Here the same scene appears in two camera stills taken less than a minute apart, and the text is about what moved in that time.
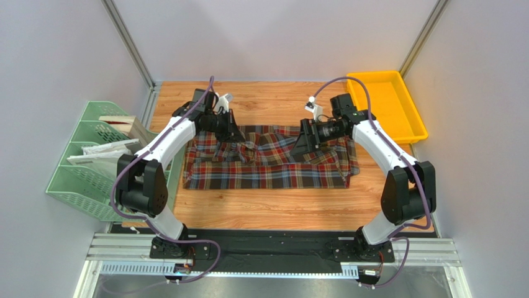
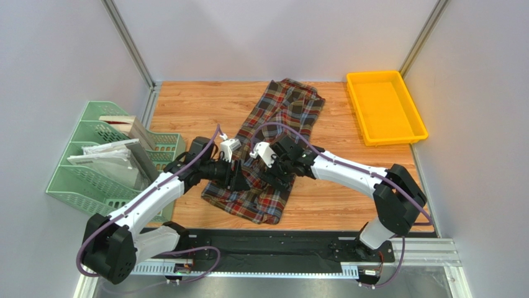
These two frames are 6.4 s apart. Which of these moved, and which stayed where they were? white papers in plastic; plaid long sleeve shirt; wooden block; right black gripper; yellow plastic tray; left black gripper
Moved: left black gripper; plaid long sleeve shirt; right black gripper
Stayed: wooden block; white papers in plastic; yellow plastic tray
